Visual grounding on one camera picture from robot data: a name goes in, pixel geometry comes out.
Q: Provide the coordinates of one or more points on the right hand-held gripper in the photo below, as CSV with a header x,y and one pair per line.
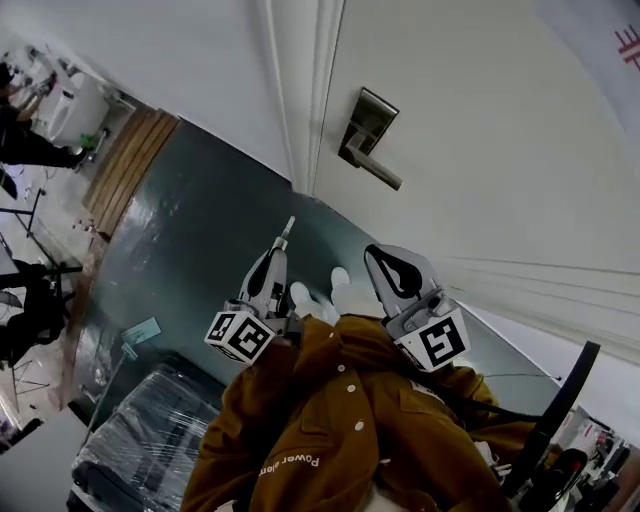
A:
x,y
440,340

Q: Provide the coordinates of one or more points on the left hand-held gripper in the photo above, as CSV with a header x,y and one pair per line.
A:
x,y
240,335

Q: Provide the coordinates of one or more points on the white door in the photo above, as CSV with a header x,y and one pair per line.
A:
x,y
500,190

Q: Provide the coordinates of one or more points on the person's white left shoe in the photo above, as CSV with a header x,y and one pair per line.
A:
x,y
302,295

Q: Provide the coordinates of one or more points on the person's white shoe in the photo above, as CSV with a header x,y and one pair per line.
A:
x,y
302,295
340,277

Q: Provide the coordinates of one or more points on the person's white right shoe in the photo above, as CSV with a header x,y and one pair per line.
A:
x,y
340,277

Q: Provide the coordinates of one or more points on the teal flat mop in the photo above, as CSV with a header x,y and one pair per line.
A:
x,y
142,331

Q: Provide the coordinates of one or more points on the person's mustard jacket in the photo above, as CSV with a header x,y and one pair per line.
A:
x,y
350,430

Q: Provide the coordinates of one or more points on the plastic-wrapped black case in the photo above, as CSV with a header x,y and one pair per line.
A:
x,y
145,435

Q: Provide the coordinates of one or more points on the whiteboard on black stand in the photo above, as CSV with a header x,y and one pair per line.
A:
x,y
35,220

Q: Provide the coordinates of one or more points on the white appliance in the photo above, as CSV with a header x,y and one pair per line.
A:
x,y
75,107

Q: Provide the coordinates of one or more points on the white paper notice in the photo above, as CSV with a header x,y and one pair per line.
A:
x,y
600,45

